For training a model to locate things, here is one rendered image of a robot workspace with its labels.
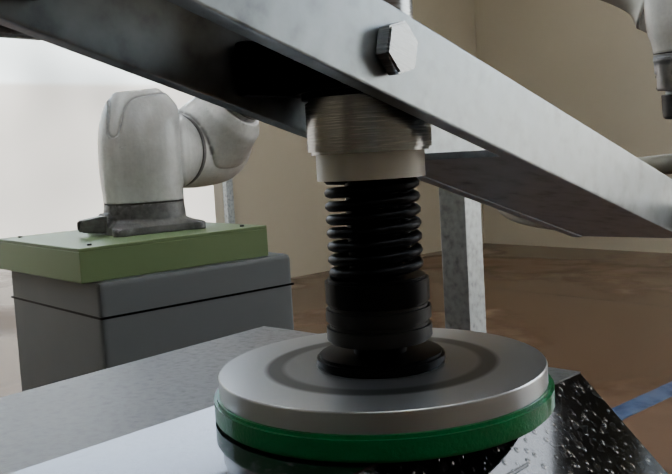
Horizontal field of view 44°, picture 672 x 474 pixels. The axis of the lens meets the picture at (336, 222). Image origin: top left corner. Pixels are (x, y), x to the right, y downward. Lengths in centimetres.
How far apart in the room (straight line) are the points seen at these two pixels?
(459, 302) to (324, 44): 183
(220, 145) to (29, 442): 123
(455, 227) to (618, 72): 559
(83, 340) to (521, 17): 713
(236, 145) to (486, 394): 132
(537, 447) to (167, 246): 103
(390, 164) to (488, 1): 805
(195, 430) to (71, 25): 25
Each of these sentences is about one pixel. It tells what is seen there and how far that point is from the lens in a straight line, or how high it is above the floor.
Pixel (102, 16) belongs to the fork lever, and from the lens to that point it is 47.
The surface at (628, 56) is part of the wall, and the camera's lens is 765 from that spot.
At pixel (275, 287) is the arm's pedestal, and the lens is 161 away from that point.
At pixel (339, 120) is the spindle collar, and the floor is 101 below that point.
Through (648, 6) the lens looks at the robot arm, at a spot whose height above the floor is 117.
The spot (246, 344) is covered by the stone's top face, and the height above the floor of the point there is 82.
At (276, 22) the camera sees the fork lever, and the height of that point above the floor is 105.
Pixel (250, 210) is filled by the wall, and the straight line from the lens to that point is 659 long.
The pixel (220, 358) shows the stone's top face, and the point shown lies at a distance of 72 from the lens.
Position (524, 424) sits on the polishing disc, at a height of 83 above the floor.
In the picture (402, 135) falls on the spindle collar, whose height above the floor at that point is 100.
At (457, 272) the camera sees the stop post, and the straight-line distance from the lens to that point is 221.
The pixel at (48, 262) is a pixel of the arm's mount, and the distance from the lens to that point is 154.
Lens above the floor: 99
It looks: 5 degrees down
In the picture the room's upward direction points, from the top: 3 degrees counter-clockwise
